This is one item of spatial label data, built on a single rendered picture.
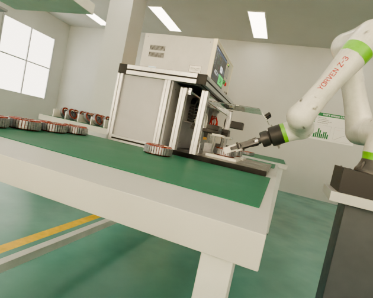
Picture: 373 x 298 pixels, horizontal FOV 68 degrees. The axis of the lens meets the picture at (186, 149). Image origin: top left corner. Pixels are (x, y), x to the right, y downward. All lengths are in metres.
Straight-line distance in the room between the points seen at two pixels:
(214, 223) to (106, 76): 5.16
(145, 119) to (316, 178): 5.73
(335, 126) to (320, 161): 0.83
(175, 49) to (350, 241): 1.16
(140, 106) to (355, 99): 0.99
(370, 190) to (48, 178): 1.11
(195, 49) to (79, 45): 8.00
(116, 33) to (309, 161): 4.80
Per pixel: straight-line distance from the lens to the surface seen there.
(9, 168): 0.59
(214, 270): 0.45
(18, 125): 1.11
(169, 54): 1.45
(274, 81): 6.87
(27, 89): 8.70
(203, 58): 1.39
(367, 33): 1.34
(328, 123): 6.77
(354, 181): 1.26
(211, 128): 1.36
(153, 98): 1.29
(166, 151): 1.04
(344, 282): 1.41
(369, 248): 1.38
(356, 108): 1.50
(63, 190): 0.50
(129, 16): 5.57
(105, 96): 5.40
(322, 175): 6.74
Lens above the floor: 0.86
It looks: 3 degrees down
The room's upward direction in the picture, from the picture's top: 12 degrees clockwise
